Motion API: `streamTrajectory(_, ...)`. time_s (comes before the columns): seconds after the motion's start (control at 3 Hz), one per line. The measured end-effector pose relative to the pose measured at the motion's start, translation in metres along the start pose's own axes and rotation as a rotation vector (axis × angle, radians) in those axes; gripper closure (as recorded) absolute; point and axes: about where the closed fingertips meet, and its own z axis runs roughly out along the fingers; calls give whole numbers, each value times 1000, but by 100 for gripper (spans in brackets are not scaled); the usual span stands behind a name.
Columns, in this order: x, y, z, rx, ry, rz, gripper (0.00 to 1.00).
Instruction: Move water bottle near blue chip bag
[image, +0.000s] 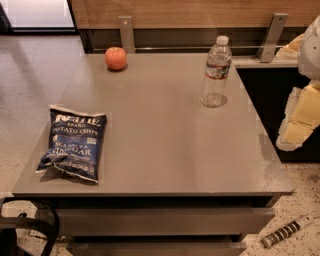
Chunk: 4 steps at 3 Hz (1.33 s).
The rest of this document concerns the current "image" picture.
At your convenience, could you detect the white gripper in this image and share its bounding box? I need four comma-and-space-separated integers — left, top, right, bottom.
276, 15, 320, 151

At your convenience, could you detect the right metal bracket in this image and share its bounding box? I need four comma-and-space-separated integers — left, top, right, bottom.
257, 13, 288, 63

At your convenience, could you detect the upper grey drawer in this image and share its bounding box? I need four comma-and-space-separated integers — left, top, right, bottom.
57, 208, 274, 236

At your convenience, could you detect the clear plastic water bottle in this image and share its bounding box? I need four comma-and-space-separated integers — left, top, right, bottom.
200, 36, 232, 108

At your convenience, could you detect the lower grey drawer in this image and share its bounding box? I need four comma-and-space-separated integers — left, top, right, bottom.
68, 242, 246, 256

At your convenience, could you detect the metal bracket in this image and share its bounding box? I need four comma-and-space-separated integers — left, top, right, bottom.
118, 16, 136, 53
257, 13, 288, 63

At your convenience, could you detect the left metal bracket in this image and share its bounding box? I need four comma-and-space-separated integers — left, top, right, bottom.
118, 16, 136, 53

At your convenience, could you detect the blue kettle chip bag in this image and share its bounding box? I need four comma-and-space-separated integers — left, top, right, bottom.
36, 105, 108, 183

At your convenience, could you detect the red apple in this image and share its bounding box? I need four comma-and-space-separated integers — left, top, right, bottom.
105, 47, 127, 71

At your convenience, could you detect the black chair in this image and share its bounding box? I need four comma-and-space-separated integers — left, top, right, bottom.
0, 197, 61, 256

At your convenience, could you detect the grey drawer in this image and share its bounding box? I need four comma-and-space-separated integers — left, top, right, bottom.
68, 242, 246, 256
57, 208, 274, 236

